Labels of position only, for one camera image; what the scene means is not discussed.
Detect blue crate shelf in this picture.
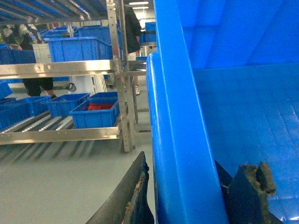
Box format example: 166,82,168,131
45,37,113,62
46,93,90,117
0,96,51,130

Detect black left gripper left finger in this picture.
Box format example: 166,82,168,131
87,151,154,224

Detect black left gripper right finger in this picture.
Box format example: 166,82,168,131
215,161,282,224

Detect blue crate with red contents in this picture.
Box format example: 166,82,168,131
70,98,120,129

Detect stainless steel roller shelf rack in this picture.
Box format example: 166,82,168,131
0,0,145,152

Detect large blue plastic crate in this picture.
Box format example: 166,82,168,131
147,0,299,224

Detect blue crate behind red one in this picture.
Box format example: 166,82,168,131
90,91,118,98

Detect red bubble wrap sheets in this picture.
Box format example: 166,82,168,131
87,103,113,111

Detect blue crate upper shelf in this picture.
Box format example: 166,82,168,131
45,37,113,62

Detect blue crate lower shelf left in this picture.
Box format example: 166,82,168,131
0,96,51,130

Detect blue crate lower shelf middle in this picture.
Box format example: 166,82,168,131
46,93,90,117

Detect person in black clothes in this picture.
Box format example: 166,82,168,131
123,6,142,96

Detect person in floral shirt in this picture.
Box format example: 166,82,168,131
0,24,57,99

